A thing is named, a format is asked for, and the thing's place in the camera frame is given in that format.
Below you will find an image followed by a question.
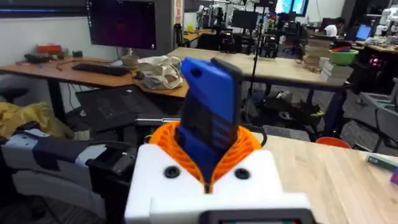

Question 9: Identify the white orange right gripper left finger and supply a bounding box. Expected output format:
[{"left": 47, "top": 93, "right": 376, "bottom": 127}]
[{"left": 124, "top": 121, "right": 207, "bottom": 224}]

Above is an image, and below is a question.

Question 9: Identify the white orange right gripper right finger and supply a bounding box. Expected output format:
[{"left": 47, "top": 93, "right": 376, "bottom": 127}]
[{"left": 210, "top": 124, "right": 284, "bottom": 200}]

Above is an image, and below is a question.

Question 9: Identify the blue electric screwdriver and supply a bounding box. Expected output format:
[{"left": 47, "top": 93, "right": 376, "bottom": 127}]
[{"left": 174, "top": 57, "right": 244, "bottom": 184}]

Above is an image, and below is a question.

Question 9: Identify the orange round bucket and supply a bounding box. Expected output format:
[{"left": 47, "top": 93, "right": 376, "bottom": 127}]
[{"left": 315, "top": 136, "right": 353, "bottom": 149}]

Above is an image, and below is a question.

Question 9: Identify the white cloth bag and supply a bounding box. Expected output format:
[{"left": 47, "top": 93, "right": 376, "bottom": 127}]
[{"left": 136, "top": 55, "right": 185, "bottom": 91}]

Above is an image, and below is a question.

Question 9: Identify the grey and navy chair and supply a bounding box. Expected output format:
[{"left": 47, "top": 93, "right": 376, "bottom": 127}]
[{"left": 0, "top": 128, "right": 137, "bottom": 220}]

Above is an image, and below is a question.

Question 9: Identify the long wooden table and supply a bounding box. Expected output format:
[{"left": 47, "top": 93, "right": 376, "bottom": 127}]
[{"left": 167, "top": 46, "right": 348, "bottom": 93}]

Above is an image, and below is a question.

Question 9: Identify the wooden office desk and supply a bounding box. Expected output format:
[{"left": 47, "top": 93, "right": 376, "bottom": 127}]
[{"left": 0, "top": 56, "right": 190, "bottom": 99}]

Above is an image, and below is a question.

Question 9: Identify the black keyboard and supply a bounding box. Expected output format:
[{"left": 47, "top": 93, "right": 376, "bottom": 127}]
[{"left": 71, "top": 63, "right": 130, "bottom": 77}]

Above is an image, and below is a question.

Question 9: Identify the green flat tool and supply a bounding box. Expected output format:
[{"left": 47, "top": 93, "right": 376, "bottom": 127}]
[{"left": 366, "top": 154, "right": 398, "bottom": 172}]

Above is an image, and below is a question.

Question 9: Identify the stack of pale boxes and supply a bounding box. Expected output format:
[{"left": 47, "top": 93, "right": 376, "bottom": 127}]
[{"left": 319, "top": 57, "right": 354, "bottom": 86}]

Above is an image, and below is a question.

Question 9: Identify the black tripod pole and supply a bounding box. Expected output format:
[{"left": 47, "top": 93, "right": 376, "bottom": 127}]
[{"left": 243, "top": 0, "right": 269, "bottom": 122}]

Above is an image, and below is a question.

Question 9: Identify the yellow cloth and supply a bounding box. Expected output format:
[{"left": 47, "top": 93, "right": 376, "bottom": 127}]
[{"left": 0, "top": 101, "right": 75, "bottom": 140}]

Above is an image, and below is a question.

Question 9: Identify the green plastic tub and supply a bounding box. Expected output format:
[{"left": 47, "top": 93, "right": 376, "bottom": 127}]
[{"left": 328, "top": 49, "right": 359, "bottom": 67}]

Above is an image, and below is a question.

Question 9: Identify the black computer monitor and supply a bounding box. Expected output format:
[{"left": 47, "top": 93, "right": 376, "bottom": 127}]
[{"left": 85, "top": 0, "right": 157, "bottom": 51}]

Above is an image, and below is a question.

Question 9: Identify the orange box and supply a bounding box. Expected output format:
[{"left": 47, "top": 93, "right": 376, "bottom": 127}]
[{"left": 36, "top": 44, "right": 63, "bottom": 55}]

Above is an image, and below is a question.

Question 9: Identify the person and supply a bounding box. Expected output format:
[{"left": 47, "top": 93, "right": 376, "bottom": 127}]
[{"left": 323, "top": 17, "right": 346, "bottom": 38}]

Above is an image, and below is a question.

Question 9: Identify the lit laptop screen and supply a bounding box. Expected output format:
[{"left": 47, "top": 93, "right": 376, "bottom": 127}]
[{"left": 355, "top": 24, "right": 373, "bottom": 41}]

